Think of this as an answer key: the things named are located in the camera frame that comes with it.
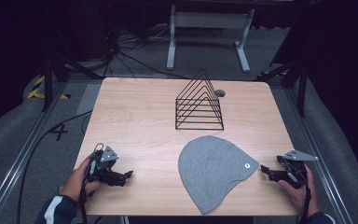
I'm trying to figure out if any black floor cable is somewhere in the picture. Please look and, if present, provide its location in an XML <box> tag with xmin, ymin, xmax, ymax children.
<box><xmin>16</xmin><ymin>109</ymin><xmax>93</xmax><ymax>224</ymax></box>

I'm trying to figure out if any black gripper strap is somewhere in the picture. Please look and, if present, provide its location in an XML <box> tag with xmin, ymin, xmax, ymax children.
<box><xmin>78</xmin><ymin>178</ymin><xmax>90</xmax><ymax>224</ymax></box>
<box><xmin>298</xmin><ymin>181</ymin><xmax>312</xmax><ymax>224</ymax></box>

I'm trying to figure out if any black metal stand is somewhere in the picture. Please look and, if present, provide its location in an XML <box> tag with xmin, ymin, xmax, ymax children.
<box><xmin>41</xmin><ymin>50</ymin><xmax>104</xmax><ymax>112</ymax></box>
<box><xmin>254</xmin><ymin>57</ymin><xmax>310</xmax><ymax>119</ymax></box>

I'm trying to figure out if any white metal desk frame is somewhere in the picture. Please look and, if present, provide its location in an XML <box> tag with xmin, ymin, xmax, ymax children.
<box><xmin>166</xmin><ymin>4</ymin><xmax>256</xmax><ymax>74</ymax></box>

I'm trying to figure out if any person's right hand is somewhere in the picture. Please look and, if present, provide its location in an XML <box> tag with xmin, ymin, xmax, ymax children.
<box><xmin>277</xmin><ymin>163</ymin><xmax>321</xmax><ymax>218</ymax></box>

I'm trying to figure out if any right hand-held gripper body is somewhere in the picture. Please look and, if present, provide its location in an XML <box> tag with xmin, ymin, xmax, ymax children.
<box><xmin>274</xmin><ymin>149</ymin><xmax>320</xmax><ymax>189</ymax></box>

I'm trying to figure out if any person's left hand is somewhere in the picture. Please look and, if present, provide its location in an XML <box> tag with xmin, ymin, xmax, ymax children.
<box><xmin>60</xmin><ymin>157</ymin><xmax>103</xmax><ymax>203</ymax></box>

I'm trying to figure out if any yellow black floor tape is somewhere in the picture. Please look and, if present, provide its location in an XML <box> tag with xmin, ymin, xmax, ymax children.
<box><xmin>26</xmin><ymin>75</ymin><xmax>72</xmax><ymax>101</ymax></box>

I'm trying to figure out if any grey knit hat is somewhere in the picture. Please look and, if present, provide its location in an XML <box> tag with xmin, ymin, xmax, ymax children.
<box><xmin>177</xmin><ymin>134</ymin><xmax>261</xmax><ymax>216</ymax></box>

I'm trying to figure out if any bundle of black cables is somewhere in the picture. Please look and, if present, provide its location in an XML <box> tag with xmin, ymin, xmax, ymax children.
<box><xmin>101</xmin><ymin>22</ymin><xmax>189</xmax><ymax>80</ymax></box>

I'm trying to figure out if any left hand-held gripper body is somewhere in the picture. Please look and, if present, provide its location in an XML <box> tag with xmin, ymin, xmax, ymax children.
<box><xmin>87</xmin><ymin>145</ymin><xmax>126</xmax><ymax>188</ymax></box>

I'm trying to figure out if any aluminium floor rail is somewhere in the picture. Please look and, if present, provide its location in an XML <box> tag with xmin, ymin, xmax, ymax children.
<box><xmin>0</xmin><ymin>79</ymin><xmax>69</xmax><ymax>224</ymax></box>
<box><xmin>282</xmin><ymin>87</ymin><xmax>352</xmax><ymax>224</ymax></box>

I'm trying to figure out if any black wire rack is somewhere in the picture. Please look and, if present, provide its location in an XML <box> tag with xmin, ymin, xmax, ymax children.
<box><xmin>174</xmin><ymin>68</ymin><xmax>226</xmax><ymax>132</ymax></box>

